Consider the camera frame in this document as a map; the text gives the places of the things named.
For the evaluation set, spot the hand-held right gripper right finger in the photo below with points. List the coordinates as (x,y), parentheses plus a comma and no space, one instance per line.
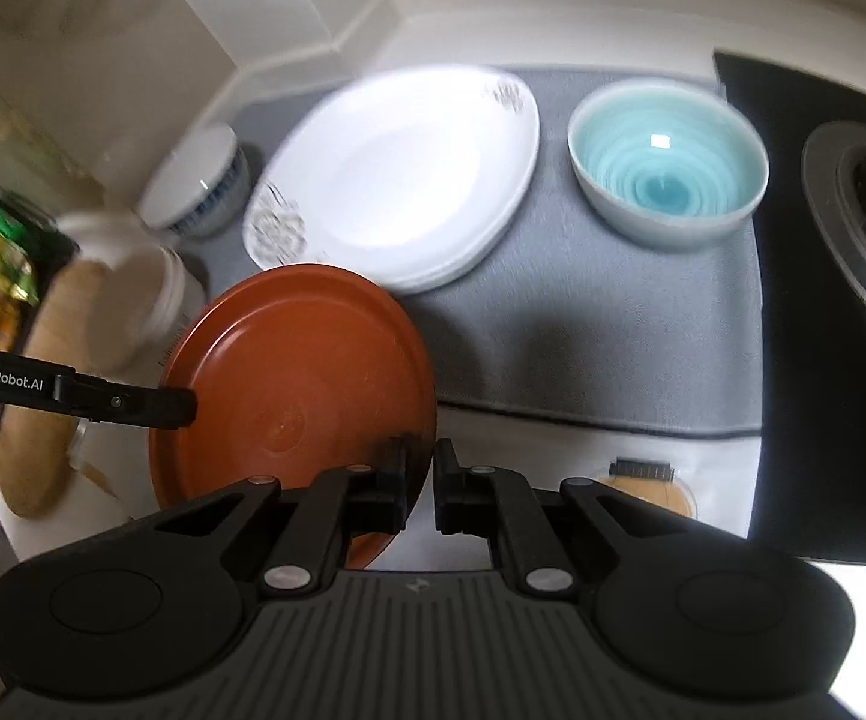
(445,476)

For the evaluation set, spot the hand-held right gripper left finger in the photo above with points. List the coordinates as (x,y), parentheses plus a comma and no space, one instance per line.
(397,474)

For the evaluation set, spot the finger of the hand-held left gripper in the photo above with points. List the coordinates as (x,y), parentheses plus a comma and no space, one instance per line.
(132,405)

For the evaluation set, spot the brown round plate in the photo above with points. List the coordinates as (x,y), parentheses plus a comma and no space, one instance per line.
(298,375)

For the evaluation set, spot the wooden cutting board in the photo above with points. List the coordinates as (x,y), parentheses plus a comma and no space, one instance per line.
(42,345)

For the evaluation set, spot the white lidded jar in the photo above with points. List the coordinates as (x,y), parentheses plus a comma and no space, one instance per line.
(132,300)

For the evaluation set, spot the plain white square plate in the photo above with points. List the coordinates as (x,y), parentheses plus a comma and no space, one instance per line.
(440,281)

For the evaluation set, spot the grey dish mat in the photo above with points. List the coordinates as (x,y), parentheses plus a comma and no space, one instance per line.
(598,330)

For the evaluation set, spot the blue patterned white bowl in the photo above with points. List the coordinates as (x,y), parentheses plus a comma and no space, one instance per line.
(200,191)

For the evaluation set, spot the white square floral plate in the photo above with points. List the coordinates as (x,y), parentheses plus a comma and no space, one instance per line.
(395,172)

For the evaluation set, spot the black gas stove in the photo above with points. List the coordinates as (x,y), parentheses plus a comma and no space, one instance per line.
(785,405)

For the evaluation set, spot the light blue ceramic bowl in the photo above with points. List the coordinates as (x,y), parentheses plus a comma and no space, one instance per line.
(665,165)

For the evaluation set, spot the metal stove burner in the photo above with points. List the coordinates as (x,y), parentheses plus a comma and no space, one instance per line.
(860,225)

